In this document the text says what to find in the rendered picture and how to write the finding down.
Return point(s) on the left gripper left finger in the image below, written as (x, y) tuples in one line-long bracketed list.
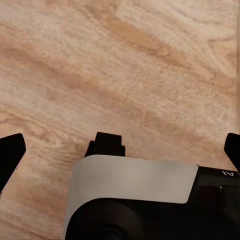
[(12, 150)]

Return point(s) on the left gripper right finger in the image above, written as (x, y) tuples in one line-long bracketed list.
[(232, 149)]

